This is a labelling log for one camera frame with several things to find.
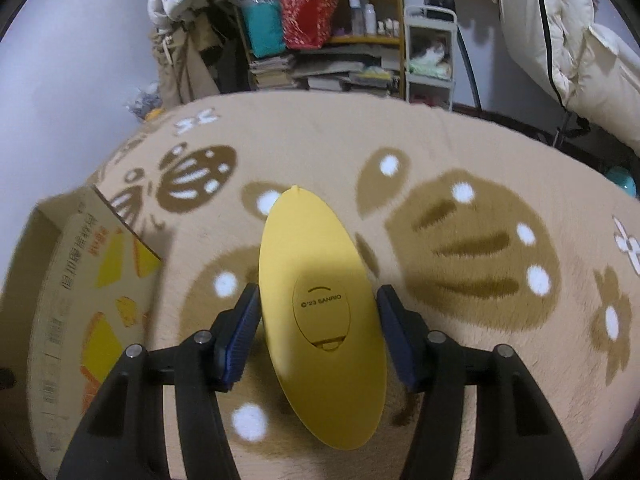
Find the black metal pole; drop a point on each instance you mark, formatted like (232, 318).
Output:
(462, 50)

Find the beige floral rug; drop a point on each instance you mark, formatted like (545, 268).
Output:
(450, 135)

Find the row of small bottles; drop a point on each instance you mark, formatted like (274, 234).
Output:
(389, 29)

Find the white trolley cart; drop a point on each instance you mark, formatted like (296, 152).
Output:
(430, 10)

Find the wide stack of books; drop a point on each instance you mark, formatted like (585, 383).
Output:
(350, 82)

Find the plush cat toy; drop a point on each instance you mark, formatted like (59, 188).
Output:
(429, 51)

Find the short white bottle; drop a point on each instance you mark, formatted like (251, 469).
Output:
(370, 21)

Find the yellow oval mirror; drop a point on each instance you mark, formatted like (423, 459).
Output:
(320, 250)

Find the cream duvet on chair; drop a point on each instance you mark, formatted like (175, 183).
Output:
(590, 60)

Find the brown cardboard box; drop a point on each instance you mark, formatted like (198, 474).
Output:
(60, 310)

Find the red gift bag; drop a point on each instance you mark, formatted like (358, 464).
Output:
(307, 20)

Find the beige trench coat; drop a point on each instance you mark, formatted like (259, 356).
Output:
(175, 70)

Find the black metal chair frame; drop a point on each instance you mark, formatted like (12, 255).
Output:
(570, 130)

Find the dark hanging clothes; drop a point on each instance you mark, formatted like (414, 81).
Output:
(225, 50)

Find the tall stack of books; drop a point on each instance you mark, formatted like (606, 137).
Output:
(270, 75)

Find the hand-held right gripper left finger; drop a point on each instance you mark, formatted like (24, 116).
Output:
(245, 340)

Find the flat cardboard sheets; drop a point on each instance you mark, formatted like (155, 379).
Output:
(340, 57)

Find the green tissue packet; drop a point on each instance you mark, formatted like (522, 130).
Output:
(429, 70)

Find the tall white bottle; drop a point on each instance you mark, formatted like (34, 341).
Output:
(357, 17)

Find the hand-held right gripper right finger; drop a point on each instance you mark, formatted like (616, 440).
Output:
(397, 340)

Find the teal round object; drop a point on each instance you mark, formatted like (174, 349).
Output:
(621, 180)

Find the teal bag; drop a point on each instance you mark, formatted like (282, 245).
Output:
(262, 25)

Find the wooden shelf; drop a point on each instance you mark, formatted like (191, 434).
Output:
(398, 10)

